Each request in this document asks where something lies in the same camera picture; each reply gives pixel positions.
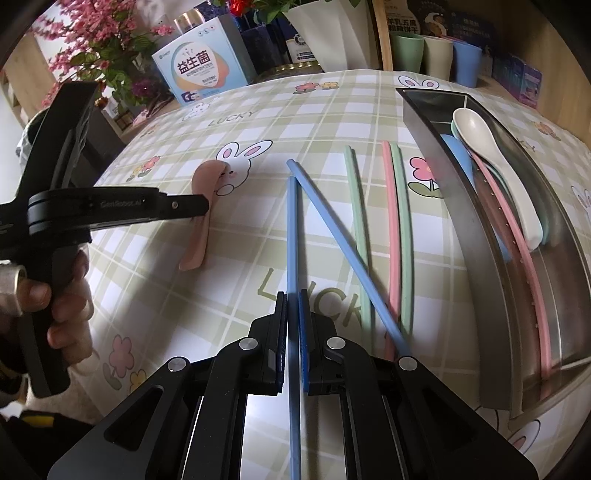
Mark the pink chopstick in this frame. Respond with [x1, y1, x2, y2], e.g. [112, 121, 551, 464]
[470, 151, 552, 380]
[380, 140, 402, 362]

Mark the blue chopstick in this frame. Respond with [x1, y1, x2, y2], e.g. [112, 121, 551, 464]
[287, 159, 412, 356]
[287, 176, 301, 480]

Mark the person's left hand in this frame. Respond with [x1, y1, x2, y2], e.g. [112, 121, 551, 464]
[18, 248, 94, 365]

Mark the green chopstick left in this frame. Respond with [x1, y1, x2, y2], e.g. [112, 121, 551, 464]
[344, 145, 375, 353]

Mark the green chopstick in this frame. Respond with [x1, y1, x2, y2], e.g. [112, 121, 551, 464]
[390, 142, 414, 336]
[344, 145, 375, 353]

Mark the green chopstick right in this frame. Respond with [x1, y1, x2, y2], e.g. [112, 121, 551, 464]
[390, 142, 414, 336]

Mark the pink spoon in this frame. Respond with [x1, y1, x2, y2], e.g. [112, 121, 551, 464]
[177, 160, 228, 272]

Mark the green plaid bunny tablecloth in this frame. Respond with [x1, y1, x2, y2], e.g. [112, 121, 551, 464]
[68, 67, 591, 480]

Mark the pink flower plant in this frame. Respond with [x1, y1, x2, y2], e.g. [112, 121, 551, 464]
[31, 1, 174, 109]

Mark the pink chopstick in tray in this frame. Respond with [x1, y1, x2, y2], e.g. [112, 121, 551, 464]
[470, 151, 552, 380]

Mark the blue white probiotic box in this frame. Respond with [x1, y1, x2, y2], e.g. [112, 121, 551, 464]
[152, 14, 256, 106]

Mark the stainless steel utensil tray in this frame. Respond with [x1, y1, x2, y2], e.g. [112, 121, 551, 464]
[398, 88, 590, 426]

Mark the blue spoon in tray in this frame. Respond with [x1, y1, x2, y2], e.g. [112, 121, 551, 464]
[441, 134, 476, 189]

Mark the green spoon in tray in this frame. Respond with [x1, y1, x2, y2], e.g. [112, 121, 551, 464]
[450, 120, 552, 245]

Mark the dark blue milk powder box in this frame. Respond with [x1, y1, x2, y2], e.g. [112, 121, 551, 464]
[235, 11, 315, 75]

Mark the white spoon in tray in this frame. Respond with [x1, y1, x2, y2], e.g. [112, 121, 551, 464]
[451, 107, 545, 252]

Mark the gold round tin lid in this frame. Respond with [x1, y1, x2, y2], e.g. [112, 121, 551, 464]
[253, 61, 324, 84]

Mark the green plastic cup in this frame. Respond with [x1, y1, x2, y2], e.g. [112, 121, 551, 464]
[391, 32, 425, 72]

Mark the white geometric flower pot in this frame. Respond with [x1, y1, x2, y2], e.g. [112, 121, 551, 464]
[286, 0, 379, 72]

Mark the beige plastic cup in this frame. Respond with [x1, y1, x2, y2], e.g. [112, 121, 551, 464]
[423, 36, 454, 81]

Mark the blue plastic cup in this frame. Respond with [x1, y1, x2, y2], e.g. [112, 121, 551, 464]
[453, 40, 482, 88]

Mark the purple small carton box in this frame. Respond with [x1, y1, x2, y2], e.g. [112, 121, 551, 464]
[492, 55, 543, 109]

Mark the white green label packet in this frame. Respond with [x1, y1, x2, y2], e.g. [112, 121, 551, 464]
[384, 0, 420, 34]

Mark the dark moon picture box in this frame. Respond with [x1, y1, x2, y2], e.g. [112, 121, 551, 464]
[417, 1, 452, 37]

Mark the dark blue picture box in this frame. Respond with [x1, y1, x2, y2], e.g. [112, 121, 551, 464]
[451, 12, 499, 57]

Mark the wooden shelf cabinet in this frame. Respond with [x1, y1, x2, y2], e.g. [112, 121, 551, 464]
[374, 1, 590, 145]

